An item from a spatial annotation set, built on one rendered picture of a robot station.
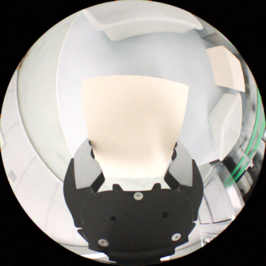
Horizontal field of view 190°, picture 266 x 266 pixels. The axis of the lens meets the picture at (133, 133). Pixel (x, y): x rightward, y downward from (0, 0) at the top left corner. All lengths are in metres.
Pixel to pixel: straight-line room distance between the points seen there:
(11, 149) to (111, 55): 3.04
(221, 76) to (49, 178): 3.46
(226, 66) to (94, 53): 0.31
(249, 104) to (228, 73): 0.30
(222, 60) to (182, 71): 0.15
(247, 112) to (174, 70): 0.46
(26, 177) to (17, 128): 1.36
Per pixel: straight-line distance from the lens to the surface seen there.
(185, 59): 0.23
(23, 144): 3.09
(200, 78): 0.25
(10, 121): 3.26
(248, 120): 0.57
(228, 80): 0.28
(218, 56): 0.30
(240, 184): 0.95
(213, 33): 0.33
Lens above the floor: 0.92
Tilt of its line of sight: 62 degrees down
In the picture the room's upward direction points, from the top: 177 degrees clockwise
